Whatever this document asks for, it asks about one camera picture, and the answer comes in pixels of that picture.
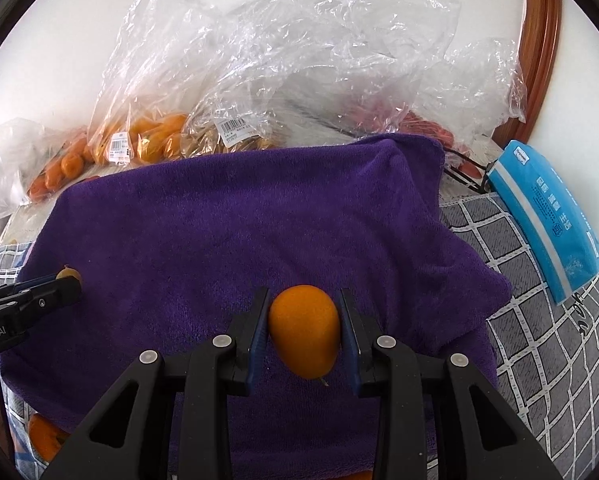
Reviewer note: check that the pile of bagged mandarins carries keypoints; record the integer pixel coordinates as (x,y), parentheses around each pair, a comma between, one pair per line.
(62,170)

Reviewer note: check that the clear plastic bag of longans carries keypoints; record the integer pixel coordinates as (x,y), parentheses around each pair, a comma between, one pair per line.
(229,105)

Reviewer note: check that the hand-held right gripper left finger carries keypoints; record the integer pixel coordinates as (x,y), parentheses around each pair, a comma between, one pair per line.
(258,342)

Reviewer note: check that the purple towel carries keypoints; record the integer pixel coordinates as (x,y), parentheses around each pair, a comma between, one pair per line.
(259,230)

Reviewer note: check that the green kumquat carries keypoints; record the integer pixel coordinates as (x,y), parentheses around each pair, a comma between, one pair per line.
(70,273)

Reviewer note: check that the clear plastic bag of kumquats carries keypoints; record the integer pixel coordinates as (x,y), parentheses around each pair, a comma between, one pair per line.
(144,60)

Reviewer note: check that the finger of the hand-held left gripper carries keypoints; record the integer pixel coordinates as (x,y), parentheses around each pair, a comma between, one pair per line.
(27,286)
(44,302)

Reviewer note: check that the round orange mandarin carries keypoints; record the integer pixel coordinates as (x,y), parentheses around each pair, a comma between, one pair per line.
(47,437)

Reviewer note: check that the pile of bagged longans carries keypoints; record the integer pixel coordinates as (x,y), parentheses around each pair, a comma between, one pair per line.
(204,140)

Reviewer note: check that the pile of bagged kumquats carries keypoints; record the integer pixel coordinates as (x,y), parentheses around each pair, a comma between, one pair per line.
(154,137)

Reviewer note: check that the grey checked blanket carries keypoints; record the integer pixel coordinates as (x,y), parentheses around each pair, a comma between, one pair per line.
(534,360)

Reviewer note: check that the brown wooden curved frame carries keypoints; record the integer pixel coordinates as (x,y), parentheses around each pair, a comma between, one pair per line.
(542,45)

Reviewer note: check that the large clear crumpled plastic bag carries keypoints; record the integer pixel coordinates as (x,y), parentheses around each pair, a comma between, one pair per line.
(379,50)

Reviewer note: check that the pile of red cherry tomatoes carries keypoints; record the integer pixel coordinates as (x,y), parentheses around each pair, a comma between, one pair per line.
(429,127)

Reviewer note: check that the blue tissue pack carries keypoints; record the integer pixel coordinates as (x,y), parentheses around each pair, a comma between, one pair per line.
(549,220)

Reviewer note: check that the oval orange kumquat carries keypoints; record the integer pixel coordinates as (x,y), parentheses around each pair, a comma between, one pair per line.
(304,330)

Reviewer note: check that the clear plastic bag of mandarins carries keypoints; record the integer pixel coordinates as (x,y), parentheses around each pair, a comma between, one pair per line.
(14,160)

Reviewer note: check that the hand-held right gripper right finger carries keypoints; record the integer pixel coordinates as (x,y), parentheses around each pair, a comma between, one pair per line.
(348,342)

